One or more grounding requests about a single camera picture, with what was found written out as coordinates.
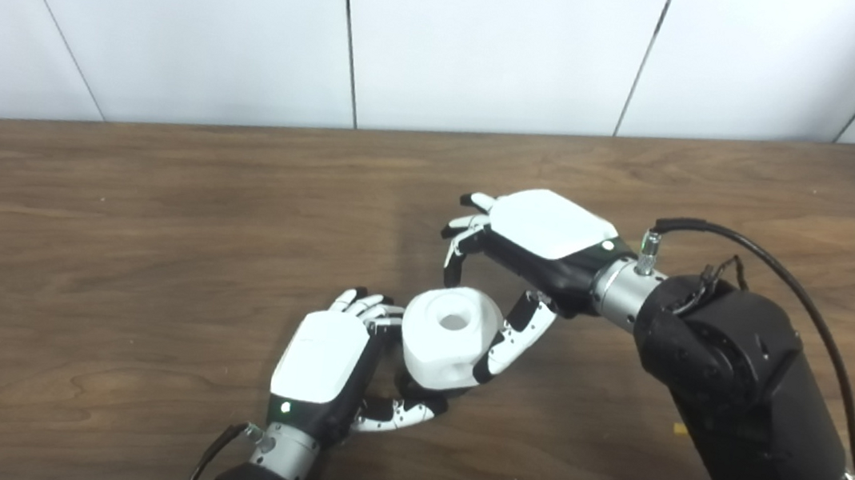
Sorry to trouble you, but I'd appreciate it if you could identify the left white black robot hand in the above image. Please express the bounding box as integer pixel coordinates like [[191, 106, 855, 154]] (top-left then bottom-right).
[[264, 280, 461, 462]]

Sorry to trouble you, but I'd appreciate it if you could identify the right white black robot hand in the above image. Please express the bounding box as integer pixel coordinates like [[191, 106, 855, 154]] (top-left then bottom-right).
[[425, 178, 642, 399]]

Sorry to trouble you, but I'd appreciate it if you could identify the black flanged holder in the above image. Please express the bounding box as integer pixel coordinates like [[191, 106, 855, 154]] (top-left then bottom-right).
[[394, 372, 454, 411]]

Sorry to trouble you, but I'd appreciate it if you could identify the round white piece with holes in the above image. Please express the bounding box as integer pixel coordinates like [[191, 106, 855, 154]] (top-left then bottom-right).
[[395, 280, 508, 398]]

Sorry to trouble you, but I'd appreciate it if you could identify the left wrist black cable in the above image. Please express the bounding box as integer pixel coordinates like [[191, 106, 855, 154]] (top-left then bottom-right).
[[181, 417, 266, 480]]

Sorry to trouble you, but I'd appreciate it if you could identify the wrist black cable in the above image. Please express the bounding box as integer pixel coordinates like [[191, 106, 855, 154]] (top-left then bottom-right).
[[613, 213, 855, 480], [181, 417, 266, 480]]

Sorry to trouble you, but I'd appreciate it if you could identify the thin black wire right arm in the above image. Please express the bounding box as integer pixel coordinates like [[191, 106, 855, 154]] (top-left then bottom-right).
[[673, 249, 753, 321]]

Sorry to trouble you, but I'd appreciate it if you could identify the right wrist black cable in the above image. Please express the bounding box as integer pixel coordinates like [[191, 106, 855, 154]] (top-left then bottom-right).
[[613, 213, 855, 480]]

